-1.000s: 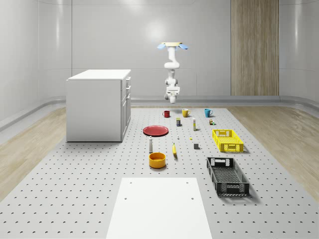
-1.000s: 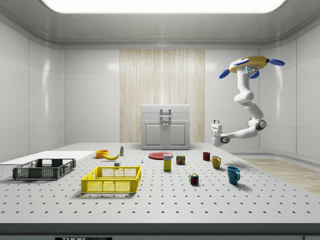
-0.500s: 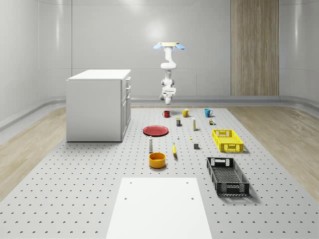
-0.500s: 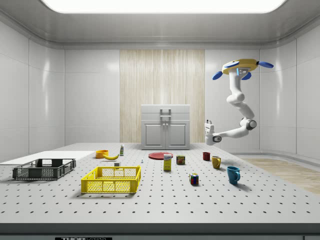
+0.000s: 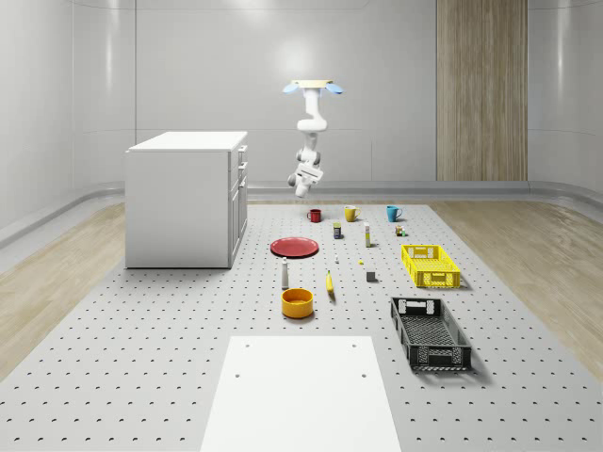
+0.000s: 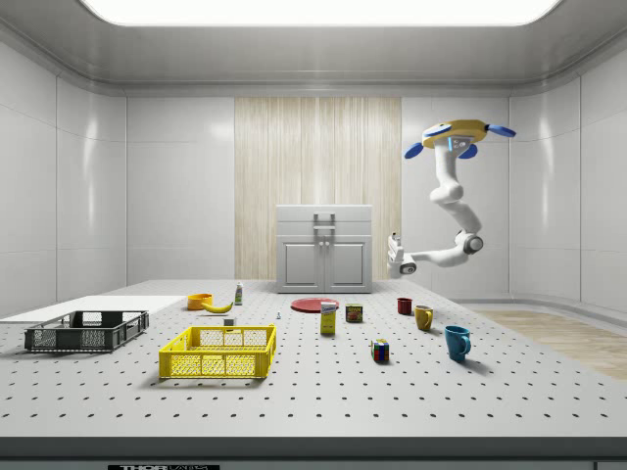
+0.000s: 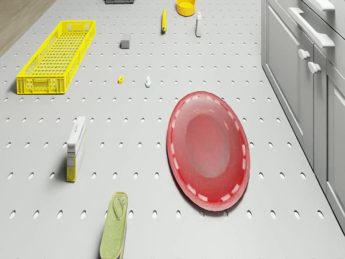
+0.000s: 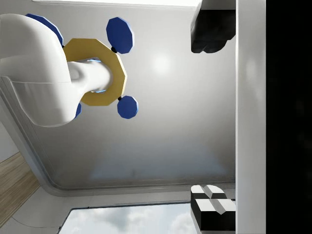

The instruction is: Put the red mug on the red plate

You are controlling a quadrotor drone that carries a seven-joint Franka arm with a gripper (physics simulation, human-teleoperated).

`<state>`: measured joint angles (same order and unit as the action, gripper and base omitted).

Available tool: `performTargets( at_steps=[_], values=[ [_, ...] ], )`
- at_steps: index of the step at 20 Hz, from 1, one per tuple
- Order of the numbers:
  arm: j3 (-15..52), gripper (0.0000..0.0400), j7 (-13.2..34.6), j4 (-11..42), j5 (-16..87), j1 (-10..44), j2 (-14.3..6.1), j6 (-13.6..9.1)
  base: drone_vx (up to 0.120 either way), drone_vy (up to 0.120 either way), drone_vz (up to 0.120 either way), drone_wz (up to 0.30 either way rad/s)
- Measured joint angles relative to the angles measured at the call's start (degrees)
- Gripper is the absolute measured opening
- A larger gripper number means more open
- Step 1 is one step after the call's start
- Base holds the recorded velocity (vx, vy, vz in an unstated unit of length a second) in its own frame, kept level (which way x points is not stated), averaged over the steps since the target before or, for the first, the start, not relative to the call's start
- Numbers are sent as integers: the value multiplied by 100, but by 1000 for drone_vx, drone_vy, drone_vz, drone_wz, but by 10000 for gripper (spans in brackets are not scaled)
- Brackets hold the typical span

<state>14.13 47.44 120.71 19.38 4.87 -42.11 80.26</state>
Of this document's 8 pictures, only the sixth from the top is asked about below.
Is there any yellow basket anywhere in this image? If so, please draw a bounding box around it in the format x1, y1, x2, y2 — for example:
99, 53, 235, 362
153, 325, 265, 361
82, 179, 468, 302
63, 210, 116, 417
158, 324, 278, 380

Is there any red plate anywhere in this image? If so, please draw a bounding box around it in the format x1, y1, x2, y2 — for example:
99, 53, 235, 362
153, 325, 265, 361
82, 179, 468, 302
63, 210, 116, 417
290, 297, 341, 314

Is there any dark grey basket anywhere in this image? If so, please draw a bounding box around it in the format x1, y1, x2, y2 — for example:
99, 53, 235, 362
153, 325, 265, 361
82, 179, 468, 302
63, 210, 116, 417
24, 309, 151, 354

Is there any white board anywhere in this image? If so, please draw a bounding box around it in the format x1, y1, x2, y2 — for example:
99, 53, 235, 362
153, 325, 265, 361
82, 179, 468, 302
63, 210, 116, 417
0, 295, 189, 324

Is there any yellow mug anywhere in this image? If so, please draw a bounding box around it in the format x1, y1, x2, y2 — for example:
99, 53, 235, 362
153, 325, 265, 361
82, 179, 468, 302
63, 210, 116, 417
413, 305, 435, 332

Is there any blue mug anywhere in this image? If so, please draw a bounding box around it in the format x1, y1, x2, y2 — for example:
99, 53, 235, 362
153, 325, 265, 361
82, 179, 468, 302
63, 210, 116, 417
444, 325, 472, 363

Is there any white cabinet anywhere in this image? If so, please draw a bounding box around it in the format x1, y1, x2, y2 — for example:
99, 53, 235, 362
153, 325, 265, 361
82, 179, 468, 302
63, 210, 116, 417
275, 204, 373, 295

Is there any yellow and white box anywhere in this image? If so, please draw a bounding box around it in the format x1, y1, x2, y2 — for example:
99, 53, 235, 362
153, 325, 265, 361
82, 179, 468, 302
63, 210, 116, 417
320, 301, 339, 337

